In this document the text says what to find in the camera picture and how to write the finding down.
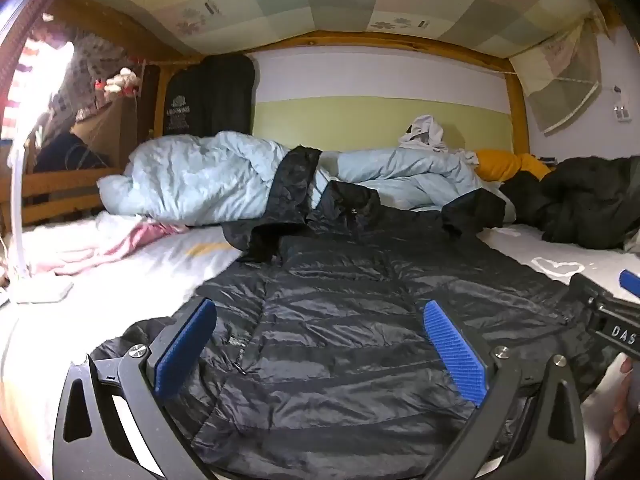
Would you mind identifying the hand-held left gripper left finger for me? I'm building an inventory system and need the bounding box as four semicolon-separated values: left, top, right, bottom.
52;297;218;480

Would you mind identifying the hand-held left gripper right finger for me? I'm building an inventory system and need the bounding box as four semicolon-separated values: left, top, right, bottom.
422;300;586;480

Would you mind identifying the black puffer jacket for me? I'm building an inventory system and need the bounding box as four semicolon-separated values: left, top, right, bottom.
92;146;623;480

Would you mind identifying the person's right hand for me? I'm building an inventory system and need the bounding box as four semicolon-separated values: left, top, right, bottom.
607;357;640;446

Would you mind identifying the dark green coat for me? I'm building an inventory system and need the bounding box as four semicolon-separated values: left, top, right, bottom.
500;156;640;253

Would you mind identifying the pink striped cloth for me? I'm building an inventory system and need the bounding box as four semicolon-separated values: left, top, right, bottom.
55;220;191;276

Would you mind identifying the white desk lamp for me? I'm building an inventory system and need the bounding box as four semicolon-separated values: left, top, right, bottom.
5;45;76;306

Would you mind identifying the yellow cloth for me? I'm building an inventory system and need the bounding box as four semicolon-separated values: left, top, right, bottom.
474;149;553;182

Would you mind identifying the light blue duvet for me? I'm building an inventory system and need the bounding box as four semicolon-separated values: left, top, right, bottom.
97;130;516;226

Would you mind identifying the hanging pastel checkered cloth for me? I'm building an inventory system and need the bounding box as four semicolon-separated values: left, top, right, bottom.
510;20;601;136

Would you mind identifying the white garment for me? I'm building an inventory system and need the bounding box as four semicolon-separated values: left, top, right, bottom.
398;114;446;151

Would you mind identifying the dark blue bag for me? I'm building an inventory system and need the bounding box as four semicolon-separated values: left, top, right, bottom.
32;130;111;173

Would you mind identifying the cardboard box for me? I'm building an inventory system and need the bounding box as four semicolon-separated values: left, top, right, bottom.
70;95;138;171

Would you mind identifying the black hanging garment bag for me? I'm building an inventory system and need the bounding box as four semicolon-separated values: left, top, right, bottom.
162;55;256;138

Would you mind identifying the plush toy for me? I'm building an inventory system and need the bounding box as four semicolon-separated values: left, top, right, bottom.
97;67;141;96

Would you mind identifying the plaid cloth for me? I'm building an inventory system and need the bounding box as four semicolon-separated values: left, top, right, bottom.
47;32;146;126

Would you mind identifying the white wall socket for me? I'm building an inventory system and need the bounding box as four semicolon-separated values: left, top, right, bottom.
612;85;633;123

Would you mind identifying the wooden bunk bed frame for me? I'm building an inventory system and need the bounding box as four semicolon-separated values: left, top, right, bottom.
0;0;640;241

